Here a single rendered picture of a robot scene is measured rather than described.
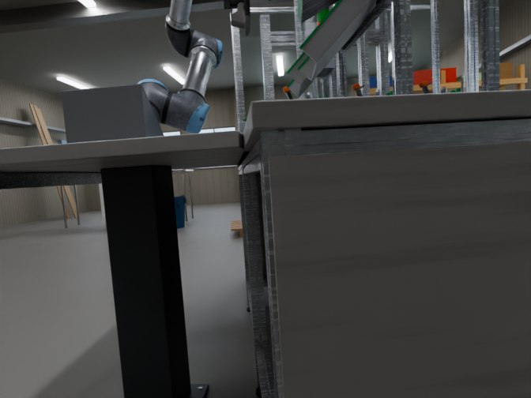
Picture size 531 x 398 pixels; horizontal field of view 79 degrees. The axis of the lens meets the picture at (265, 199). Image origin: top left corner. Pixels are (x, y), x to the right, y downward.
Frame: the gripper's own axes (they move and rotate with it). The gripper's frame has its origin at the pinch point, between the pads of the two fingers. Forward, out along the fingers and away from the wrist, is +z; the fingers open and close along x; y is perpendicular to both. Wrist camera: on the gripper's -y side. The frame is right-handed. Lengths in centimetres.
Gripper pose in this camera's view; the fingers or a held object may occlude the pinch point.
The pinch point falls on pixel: (248, 31)
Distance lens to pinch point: 114.3
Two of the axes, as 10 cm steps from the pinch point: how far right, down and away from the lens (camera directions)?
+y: -9.9, 0.7, -1.0
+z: 0.6, 9.9, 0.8
